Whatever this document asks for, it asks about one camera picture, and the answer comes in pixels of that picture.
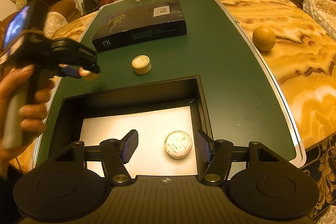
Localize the round cream tin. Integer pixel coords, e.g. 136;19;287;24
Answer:
131;55;151;75

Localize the dark box lid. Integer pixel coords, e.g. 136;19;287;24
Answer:
92;0;187;52

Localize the person's left hand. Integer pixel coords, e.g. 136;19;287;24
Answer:
1;65;54;180

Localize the round tin inside box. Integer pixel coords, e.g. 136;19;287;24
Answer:
164;131;193;160

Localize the white lace sofa cover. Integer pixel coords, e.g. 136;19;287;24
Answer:
44;11;68;39

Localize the open black box base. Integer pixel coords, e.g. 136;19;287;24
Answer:
49;76;211;177

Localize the brown leather sofa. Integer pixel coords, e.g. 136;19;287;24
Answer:
1;0;81;40

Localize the green desk mat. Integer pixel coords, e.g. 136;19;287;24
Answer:
34;0;306;167

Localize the black mesh bin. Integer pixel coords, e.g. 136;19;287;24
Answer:
83;0;101;14

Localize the orange fruit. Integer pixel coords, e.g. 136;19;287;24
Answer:
252;26;276;52

